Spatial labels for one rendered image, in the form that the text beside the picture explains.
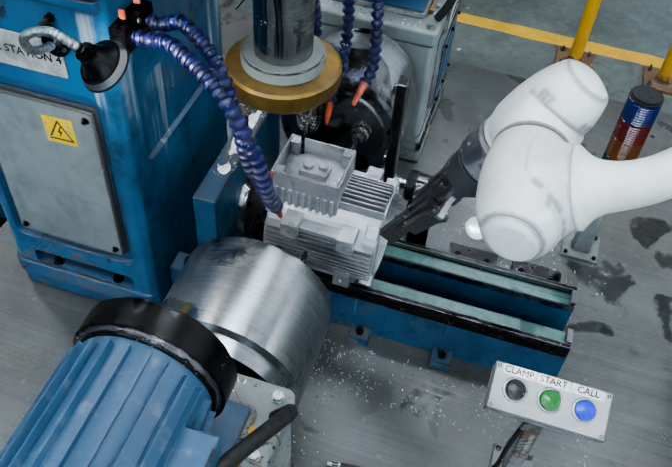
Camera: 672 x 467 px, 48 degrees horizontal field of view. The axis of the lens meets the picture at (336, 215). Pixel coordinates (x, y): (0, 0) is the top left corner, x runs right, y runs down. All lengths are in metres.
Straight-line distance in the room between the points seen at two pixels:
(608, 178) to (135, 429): 0.57
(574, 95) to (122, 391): 0.63
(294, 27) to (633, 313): 0.94
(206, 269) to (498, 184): 0.46
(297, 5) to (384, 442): 0.75
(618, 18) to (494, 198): 3.33
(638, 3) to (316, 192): 3.26
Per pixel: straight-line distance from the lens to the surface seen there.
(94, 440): 0.77
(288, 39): 1.11
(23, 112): 1.25
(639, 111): 1.46
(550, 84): 1.00
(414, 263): 1.46
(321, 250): 1.31
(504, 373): 1.16
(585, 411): 1.17
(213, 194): 1.24
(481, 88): 2.09
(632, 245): 1.79
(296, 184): 1.28
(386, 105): 1.45
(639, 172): 0.91
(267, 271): 1.11
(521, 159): 0.91
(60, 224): 1.41
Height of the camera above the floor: 2.03
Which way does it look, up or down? 47 degrees down
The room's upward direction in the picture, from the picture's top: 5 degrees clockwise
